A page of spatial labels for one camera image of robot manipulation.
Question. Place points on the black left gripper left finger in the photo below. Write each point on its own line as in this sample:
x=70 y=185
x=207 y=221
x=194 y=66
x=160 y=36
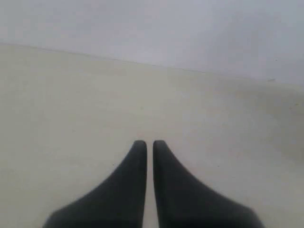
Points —
x=118 y=202

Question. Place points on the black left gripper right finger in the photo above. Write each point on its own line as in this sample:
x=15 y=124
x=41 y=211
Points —
x=184 y=202

